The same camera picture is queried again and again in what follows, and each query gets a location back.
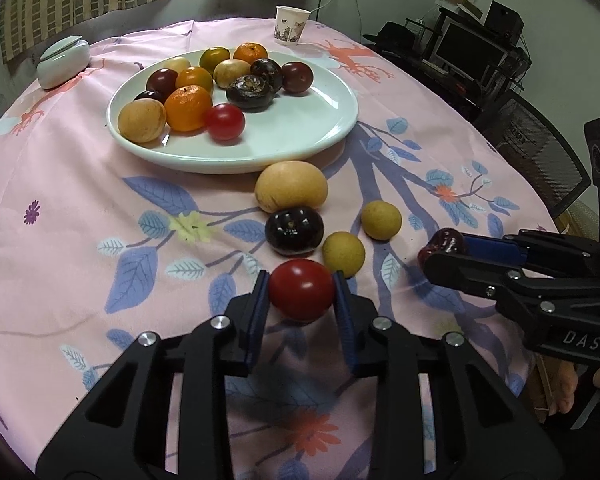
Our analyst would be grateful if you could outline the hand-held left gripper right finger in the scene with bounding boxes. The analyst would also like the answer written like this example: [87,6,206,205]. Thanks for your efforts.
[332,270,566,480]

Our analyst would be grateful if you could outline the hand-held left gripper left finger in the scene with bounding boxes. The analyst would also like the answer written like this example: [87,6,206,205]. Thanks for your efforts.
[35,270,271,480]

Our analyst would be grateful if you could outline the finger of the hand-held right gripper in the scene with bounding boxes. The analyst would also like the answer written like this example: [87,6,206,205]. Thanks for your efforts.
[460,229,600,283]
[422,251,600,331]

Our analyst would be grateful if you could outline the dark red wax apple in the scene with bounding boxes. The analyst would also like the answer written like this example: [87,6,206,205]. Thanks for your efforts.
[417,227,467,271]

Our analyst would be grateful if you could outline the red tomato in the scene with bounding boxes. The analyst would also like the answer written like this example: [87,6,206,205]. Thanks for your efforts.
[203,103,246,142]
[268,258,337,323]

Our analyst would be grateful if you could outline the pale green oval plate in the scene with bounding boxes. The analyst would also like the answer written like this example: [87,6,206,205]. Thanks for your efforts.
[106,49,359,175]

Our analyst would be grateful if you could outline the large orange tangerine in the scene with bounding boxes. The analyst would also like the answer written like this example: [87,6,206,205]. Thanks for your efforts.
[164,85,214,133]

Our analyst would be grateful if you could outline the dark purple round fruit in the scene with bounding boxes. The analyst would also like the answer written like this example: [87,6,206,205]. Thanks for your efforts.
[225,74,274,112]

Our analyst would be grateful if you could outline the yellow-orange tangerine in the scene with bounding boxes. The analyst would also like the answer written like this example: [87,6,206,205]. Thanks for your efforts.
[175,66,215,95]

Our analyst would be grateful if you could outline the large dark purple fruit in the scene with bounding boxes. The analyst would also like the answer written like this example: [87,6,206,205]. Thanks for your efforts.
[250,58,284,95]

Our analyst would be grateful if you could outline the dark red plum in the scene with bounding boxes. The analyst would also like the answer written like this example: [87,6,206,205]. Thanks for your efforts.
[280,61,315,96]
[146,67,180,100]

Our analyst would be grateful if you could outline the green tangerine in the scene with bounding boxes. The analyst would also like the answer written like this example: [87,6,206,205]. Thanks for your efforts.
[199,46,232,75]

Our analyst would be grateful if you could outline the person's right hand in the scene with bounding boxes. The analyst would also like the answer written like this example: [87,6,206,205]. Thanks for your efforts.
[532,357,600,418]

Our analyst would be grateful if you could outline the yellow-green longan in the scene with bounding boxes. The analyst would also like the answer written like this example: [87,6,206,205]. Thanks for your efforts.
[361,200,403,241]
[322,231,367,279]

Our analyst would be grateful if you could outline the black mesh chair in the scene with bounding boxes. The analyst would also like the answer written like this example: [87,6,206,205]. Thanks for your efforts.
[477,90,593,218]

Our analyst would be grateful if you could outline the tan oval fruit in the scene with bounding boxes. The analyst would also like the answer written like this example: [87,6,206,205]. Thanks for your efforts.
[254,160,329,213]

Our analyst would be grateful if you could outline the black computer desk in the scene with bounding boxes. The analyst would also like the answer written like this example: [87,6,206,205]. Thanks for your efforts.
[405,10,533,121]

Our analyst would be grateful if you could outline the computer monitor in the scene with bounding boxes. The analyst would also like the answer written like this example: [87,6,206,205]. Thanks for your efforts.
[432,20,511,78]

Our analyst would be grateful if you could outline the pink leaf-print tablecloth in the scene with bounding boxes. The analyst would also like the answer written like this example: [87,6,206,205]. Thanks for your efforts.
[0,17,571,480]

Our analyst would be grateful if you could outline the black speaker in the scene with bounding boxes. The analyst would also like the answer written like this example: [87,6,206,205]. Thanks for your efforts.
[482,0,525,43]

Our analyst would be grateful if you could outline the black hat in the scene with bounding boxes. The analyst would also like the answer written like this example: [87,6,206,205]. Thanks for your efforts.
[362,21,421,48]

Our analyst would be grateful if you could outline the small tan round fruit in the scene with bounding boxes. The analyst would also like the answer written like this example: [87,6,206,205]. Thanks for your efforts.
[213,58,253,88]

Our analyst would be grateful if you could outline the small orange tangerine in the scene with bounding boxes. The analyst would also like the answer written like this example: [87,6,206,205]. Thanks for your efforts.
[233,42,270,66]

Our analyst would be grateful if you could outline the printed paper cup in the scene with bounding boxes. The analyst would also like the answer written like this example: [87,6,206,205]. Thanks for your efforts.
[273,6,312,48]

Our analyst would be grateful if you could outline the pale green lidded ceramic jar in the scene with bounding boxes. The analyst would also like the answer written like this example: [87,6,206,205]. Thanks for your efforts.
[36,35,91,90]

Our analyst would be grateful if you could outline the striped beige curtain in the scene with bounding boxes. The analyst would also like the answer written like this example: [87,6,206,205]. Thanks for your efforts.
[0,0,173,63]

